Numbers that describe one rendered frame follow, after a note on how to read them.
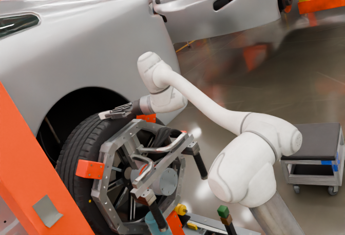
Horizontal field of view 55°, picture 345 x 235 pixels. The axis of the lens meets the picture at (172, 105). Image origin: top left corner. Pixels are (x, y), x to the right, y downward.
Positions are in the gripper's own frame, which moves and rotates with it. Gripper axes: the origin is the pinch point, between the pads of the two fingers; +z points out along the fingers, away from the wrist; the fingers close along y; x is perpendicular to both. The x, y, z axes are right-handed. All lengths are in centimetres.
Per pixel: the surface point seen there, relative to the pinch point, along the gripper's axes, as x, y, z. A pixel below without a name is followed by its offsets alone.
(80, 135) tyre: -4.3, -8.0, 12.6
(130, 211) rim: -50, -11, 4
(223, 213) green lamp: -55, -14, -44
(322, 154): -84, 61, -93
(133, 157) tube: -19.4, -10.8, -11.0
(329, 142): -83, 72, -99
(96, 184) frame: -21.5, -25.3, 3.4
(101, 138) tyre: -6.9, -10.1, 0.8
